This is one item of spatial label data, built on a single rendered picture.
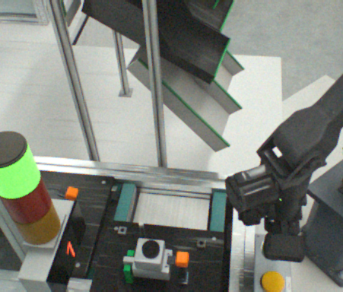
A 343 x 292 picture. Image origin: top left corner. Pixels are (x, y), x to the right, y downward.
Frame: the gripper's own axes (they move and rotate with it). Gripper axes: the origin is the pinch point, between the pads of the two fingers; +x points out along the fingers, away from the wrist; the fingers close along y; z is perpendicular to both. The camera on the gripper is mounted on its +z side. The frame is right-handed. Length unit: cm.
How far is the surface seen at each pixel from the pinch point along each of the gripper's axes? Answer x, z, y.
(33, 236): -23.3, 32.7, 19.9
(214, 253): 8.0, 11.2, 2.8
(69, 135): 19, 54, -34
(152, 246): -4.6, 21.2, 9.5
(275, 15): 105, -16, -243
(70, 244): -16.4, 30.5, 16.8
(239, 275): 9.7, 6.0, 5.9
